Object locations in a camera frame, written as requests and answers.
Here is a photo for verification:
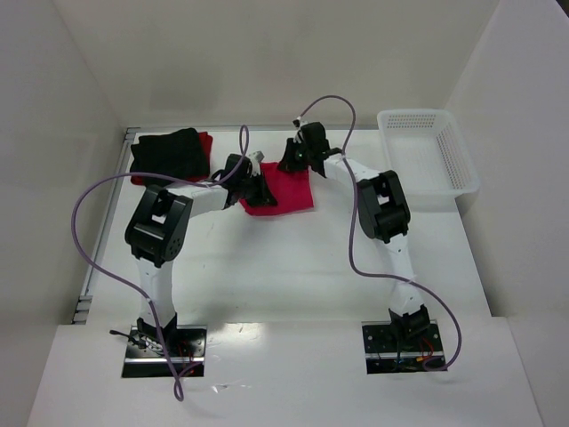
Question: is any pink t shirt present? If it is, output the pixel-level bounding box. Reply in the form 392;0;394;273
239;162;314;216

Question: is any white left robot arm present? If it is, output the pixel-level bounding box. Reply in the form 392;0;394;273
125;151;277;350

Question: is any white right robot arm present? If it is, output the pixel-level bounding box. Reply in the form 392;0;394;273
277;118;430;344

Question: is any white plastic basket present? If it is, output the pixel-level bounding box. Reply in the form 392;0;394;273
377;109;480;201

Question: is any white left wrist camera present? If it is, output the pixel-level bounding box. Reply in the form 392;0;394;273
248;150;264;165

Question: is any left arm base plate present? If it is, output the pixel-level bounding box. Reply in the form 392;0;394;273
121;326;207;379

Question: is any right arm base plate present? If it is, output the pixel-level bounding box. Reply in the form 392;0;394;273
362;321;446;375

